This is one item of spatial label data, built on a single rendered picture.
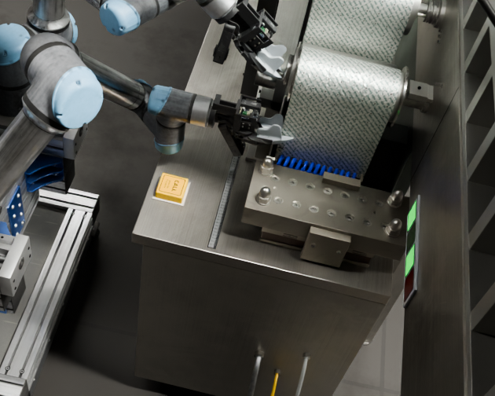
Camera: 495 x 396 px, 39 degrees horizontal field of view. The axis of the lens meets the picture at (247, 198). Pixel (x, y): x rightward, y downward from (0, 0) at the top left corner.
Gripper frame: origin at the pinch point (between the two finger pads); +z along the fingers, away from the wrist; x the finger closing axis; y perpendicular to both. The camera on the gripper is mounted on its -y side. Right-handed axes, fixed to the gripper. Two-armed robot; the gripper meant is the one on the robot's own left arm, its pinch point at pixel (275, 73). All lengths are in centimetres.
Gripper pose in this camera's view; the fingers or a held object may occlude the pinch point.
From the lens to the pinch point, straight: 168.4
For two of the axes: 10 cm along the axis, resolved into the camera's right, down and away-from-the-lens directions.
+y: 7.4, -3.2, -5.9
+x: 1.8, -7.5, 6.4
